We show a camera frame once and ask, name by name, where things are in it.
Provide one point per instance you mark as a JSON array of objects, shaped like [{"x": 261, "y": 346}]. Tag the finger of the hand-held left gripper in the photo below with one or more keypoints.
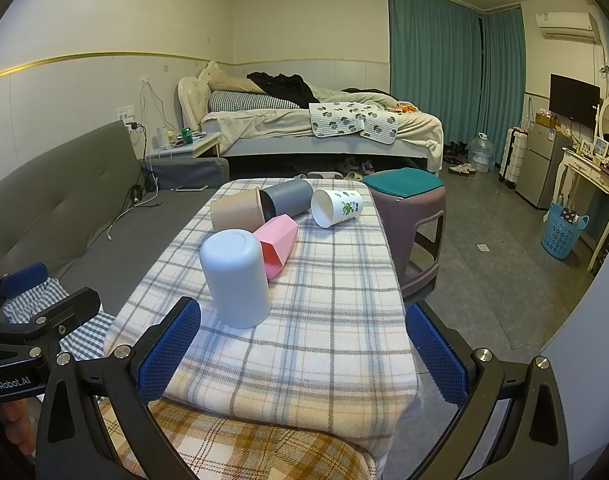
[
  {"x": 24, "y": 280},
  {"x": 69, "y": 310}
]

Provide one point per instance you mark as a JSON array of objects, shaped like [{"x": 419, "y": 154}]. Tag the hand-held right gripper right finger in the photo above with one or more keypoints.
[{"x": 437, "y": 352}]

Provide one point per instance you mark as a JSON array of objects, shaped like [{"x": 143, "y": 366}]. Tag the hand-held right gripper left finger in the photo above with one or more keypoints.
[{"x": 167, "y": 347}]

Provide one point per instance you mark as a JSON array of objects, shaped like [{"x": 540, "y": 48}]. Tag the pale blue cup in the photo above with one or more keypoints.
[{"x": 237, "y": 280}]

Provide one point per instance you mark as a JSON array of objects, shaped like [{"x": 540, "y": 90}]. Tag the pink faceted cup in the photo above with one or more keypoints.
[{"x": 277, "y": 242}]

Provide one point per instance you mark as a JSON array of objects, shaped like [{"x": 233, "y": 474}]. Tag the tan cup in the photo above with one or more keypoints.
[{"x": 234, "y": 210}]

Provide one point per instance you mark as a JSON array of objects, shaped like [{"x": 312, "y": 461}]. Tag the white printed cup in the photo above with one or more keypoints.
[{"x": 337, "y": 207}]

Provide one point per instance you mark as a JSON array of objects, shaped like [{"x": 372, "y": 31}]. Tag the dark grey cup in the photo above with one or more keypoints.
[{"x": 289, "y": 197}]

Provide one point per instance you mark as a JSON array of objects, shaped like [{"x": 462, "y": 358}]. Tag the person's left hand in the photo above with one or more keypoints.
[{"x": 19, "y": 417}]

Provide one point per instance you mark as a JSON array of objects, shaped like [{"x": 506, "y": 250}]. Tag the blue gingham cloth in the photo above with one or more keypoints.
[{"x": 84, "y": 332}]

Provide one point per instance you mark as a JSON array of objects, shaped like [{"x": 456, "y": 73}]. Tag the grey sofa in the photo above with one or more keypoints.
[{"x": 59, "y": 200}]

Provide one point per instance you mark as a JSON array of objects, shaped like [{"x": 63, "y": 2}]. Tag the white plaid blanket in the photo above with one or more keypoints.
[{"x": 324, "y": 310}]

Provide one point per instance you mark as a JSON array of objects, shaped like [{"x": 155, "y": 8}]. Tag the brown plaid cloth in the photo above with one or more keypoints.
[{"x": 234, "y": 447}]

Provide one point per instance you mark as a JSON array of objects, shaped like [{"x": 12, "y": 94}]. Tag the purple plastic stool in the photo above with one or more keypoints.
[{"x": 409, "y": 220}]

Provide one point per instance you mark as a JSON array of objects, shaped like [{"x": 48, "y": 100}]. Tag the smartphone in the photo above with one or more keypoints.
[{"x": 191, "y": 188}]

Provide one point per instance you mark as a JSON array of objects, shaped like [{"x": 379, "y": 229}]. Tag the blue laundry basket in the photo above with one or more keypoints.
[{"x": 561, "y": 232}]

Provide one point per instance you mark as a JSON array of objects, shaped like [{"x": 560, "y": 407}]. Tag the teal seat cushion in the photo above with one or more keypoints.
[{"x": 403, "y": 181}]

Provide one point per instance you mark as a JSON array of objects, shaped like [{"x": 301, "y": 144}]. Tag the white shoes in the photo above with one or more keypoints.
[{"x": 462, "y": 169}]

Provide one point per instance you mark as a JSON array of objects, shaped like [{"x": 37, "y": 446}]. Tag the white humidifier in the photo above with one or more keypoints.
[{"x": 162, "y": 136}]

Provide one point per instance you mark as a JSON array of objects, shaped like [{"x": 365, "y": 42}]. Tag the slippers under bed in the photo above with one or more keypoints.
[{"x": 349, "y": 172}]

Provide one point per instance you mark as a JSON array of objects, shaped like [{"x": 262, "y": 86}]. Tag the white nightstand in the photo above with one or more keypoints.
[{"x": 189, "y": 146}]

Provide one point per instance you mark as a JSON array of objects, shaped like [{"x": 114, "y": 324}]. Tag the large water bottle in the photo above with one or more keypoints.
[{"x": 482, "y": 154}]

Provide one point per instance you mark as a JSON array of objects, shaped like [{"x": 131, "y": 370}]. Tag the white suitcase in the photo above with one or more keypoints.
[{"x": 513, "y": 157}]

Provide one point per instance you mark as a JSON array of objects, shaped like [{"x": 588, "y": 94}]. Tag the grey fridge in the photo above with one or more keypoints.
[{"x": 541, "y": 170}]

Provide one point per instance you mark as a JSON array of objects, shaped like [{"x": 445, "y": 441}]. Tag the green can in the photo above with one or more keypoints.
[{"x": 187, "y": 135}]

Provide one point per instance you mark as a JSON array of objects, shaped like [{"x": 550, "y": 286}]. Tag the beige duvet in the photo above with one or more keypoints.
[{"x": 419, "y": 125}]

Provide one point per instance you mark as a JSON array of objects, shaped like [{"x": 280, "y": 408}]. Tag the white bed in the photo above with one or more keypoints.
[{"x": 334, "y": 142}]

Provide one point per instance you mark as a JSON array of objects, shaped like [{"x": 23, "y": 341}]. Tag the white dressing table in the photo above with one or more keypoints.
[{"x": 589, "y": 170}]

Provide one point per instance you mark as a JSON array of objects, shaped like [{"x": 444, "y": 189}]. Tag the leaf print mat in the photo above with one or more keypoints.
[{"x": 352, "y": 120}]

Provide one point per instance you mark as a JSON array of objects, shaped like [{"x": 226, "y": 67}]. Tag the checked pillow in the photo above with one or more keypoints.
[{"x": 249, "y": 101}]

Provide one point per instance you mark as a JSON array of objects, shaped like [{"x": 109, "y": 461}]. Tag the narrow teal curtain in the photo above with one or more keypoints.
[{"x": 504, "y": 75}]

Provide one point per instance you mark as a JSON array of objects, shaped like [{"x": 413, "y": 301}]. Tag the black clothing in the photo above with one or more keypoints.
[{"x": 282, "y": 86}]

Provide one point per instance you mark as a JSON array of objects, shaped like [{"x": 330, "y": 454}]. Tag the black television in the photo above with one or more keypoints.
[{"x": 574, "y": 100}]

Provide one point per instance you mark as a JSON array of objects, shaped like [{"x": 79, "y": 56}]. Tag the wide teal curtain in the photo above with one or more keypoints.
[{"x": 434, "y": 60}]

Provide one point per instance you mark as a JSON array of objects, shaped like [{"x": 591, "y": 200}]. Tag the white air conditioner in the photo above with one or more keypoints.
[{"x": 566, "y": 25}]

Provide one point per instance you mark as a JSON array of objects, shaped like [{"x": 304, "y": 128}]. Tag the wall socket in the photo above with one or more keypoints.
[{"x": 126, "y": 112}]

